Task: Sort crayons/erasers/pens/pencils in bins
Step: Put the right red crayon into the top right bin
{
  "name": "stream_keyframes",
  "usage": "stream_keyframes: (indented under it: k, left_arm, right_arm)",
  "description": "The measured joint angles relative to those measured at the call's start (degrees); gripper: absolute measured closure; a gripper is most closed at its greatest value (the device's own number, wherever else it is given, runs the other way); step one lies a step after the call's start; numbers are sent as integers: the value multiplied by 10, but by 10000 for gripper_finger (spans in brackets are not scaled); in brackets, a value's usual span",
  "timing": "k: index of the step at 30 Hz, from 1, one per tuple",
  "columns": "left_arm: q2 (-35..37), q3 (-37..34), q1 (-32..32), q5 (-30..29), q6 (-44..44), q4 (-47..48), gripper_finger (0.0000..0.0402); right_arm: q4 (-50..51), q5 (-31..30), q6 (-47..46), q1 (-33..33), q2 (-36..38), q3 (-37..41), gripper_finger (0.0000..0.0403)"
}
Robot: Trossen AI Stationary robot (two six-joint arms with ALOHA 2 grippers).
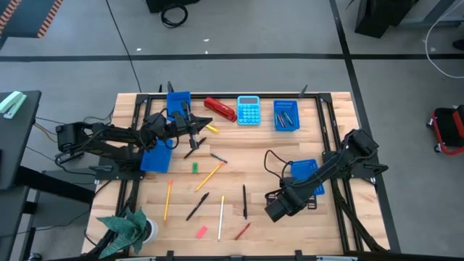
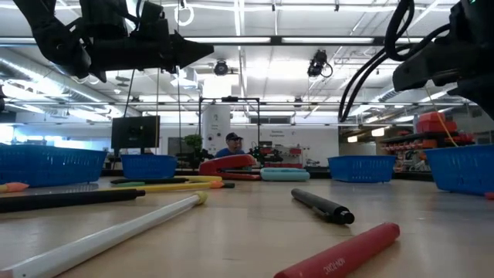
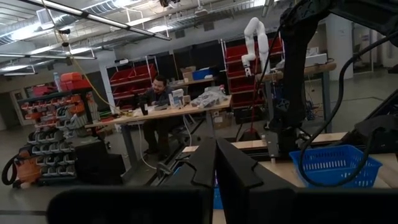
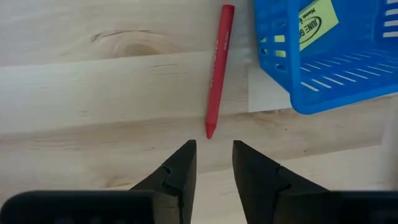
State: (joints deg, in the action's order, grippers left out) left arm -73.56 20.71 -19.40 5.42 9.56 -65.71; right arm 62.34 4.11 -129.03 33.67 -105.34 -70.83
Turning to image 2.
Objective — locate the white pencil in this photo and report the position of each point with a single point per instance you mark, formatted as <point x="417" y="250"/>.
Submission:
<point x="116" y="235"/>

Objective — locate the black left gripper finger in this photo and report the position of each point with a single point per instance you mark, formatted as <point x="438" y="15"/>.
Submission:
<point x="191" y="49"/>

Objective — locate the yellow pencil with orange eraser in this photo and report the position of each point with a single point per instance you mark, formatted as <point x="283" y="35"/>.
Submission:
<point x="17" y="187"/>
<point x="173" y="187"/>

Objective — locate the yellow pen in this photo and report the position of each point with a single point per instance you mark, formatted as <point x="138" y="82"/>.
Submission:
<point x="204" y="178"/>

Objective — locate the dark green crayon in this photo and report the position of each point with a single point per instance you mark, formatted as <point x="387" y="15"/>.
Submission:
<point x="229" y="185"/>

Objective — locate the small green tree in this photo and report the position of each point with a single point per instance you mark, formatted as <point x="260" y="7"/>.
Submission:
<point x="193" y="143"/>

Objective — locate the green eraser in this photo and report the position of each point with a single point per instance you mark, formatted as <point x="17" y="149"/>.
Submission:
<point x="129" y="184"/>

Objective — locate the red pen bottom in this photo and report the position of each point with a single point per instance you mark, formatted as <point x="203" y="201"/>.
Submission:
<point x="347" y="253"/>

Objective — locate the person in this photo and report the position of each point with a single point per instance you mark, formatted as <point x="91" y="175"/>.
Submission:
<point x="231" y="146"/>

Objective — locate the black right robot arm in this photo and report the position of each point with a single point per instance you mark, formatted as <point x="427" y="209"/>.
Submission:
<point x="478" y="19"/>

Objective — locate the light blue calculator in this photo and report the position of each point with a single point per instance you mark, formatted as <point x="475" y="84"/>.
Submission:
<point x="285" y="174"/>

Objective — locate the black aluminium rig frame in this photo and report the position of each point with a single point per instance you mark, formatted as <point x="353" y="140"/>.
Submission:
<point x="413" y="176"/>

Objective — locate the small parts organizer rack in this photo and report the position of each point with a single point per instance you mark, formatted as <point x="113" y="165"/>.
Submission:
<point x="409" y="148"/>

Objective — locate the orange toolbox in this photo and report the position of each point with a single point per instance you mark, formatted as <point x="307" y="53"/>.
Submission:
<point x="434" y="123"/>

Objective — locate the black background rig frame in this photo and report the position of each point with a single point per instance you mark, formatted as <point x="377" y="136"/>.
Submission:
<point x="229" y="99"/>

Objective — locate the blue slotted plastic bin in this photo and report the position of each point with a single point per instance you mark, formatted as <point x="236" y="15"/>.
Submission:
<point x="148" y="167"/>
<point x="50" y="166"/>
<point x="463" y="170"/>
<point x="361" y="168"/>

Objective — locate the black pen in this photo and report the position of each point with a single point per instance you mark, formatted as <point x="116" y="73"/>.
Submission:
<point x="154" y="180"/>
<point x="324" y="207"/>
<point x="77" y="199"/>

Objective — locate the white cylindrical tank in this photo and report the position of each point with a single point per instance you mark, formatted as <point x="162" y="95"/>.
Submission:
<point x="216" y="127"/>

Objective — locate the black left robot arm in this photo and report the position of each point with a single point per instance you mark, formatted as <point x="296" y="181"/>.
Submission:
<point x="50" y="38"/>

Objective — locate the red stapler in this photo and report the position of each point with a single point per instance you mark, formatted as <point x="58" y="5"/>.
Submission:
<point x="227" y="164"/>

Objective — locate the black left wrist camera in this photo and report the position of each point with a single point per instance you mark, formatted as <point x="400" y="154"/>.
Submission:
<point x="153" y="19"/>

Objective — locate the red parts shelf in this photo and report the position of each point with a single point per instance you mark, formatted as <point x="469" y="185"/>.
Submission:
<point x="281" y="154"/>

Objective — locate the black monitor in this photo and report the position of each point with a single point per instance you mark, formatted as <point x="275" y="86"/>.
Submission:
<point x="135" y="133"/>

